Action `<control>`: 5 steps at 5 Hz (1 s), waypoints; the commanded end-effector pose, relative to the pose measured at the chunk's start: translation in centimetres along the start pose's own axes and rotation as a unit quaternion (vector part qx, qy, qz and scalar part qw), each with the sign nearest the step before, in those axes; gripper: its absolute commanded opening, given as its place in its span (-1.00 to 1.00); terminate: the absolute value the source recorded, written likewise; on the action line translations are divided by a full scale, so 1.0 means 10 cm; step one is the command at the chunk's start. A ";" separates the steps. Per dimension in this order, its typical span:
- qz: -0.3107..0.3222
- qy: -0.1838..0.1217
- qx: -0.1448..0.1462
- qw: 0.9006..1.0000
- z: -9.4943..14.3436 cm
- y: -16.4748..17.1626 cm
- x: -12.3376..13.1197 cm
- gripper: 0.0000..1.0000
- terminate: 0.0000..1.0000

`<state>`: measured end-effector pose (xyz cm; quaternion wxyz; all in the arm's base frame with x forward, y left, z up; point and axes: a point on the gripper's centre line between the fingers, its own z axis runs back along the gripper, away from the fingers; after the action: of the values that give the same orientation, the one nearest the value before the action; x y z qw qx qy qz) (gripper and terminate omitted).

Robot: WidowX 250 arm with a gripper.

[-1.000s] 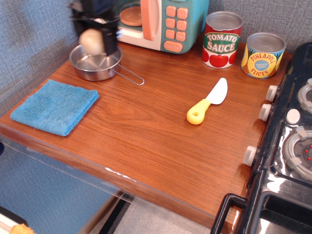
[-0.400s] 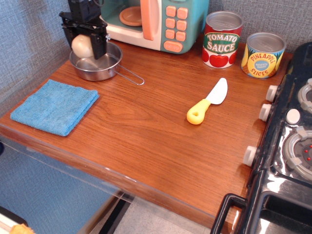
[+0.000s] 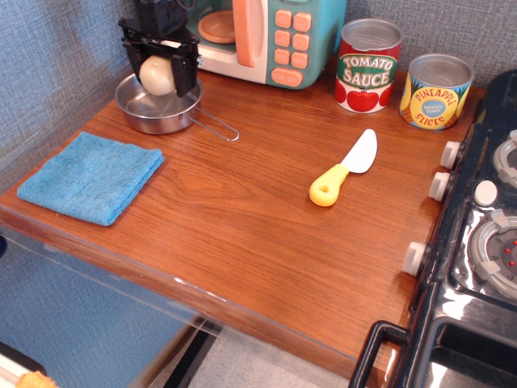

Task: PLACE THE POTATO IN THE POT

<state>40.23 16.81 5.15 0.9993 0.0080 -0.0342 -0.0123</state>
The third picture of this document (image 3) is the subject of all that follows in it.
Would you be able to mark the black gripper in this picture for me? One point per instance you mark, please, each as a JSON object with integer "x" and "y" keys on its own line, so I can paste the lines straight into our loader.
{"x": 159, "y": 28}

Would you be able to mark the pale toy potato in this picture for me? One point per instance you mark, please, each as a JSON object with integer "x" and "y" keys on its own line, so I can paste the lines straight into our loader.
{"x": 156, "y": 76}

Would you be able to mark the small steel pot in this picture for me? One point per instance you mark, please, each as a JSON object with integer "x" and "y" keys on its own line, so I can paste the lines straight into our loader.
{"x": 167, "y": 114}

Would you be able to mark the teal toy microwave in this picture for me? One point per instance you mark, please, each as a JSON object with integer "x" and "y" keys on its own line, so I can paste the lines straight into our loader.
{"x": 279, "y": 43}

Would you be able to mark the blue folded cloth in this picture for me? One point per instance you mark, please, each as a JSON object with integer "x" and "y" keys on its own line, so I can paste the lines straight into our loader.
{"x": 92, "y": 179}

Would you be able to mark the tomato sauce can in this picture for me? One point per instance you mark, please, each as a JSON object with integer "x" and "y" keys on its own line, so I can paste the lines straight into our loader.
{"x": 367, "y": 63}

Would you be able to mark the pineapple slices can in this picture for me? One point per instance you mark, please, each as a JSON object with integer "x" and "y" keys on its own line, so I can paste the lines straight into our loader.
{"x": 436, "y": 88}

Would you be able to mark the white upper stove knob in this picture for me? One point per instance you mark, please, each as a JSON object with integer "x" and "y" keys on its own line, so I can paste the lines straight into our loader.
{"x": 450, "y": 153}

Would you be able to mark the white stove knob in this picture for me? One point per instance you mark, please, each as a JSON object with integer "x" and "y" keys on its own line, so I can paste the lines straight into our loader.
{"x": 413, "y": 258}
{"x": 450, "y": 153}
{"x": 439, "y": 185}

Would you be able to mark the white middle stove knob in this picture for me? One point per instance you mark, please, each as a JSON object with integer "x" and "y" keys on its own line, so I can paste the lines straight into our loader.
{"x": 439, "y": 185}

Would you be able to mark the white lower stove knob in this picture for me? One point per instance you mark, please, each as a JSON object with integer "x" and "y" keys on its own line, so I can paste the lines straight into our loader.
{"x": 413, "y": 258}

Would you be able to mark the orange object at corner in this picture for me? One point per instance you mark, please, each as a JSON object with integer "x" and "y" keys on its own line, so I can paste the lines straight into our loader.
{"x": 35, "y": 380}

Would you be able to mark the black toy stove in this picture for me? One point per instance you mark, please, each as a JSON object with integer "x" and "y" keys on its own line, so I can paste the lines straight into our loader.
{"x": 463, "y": 310}

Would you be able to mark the yellow handled toy knife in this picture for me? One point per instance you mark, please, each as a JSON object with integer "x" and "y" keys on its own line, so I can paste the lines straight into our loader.
{"x": 324, "y": 190}

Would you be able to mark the black oven door handle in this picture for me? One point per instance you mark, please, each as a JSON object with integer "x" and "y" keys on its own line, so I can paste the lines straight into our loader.
{"x": 380, "y": 332}

